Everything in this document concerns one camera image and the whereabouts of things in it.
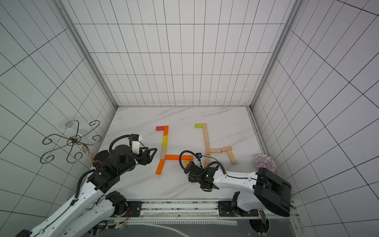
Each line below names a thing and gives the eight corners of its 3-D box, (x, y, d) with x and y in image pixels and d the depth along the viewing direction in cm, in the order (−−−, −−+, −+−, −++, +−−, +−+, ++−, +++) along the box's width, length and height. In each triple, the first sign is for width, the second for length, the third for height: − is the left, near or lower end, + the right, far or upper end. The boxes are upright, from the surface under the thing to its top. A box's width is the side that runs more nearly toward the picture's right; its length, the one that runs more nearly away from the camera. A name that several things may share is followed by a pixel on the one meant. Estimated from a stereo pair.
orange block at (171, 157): (165, 159, 93) (164, 158, 91) (165, 156, 94) (165, 154, 92) (179, 159, 93) (179, 158, 91) (179, 156, 94) (179, 154, 93)
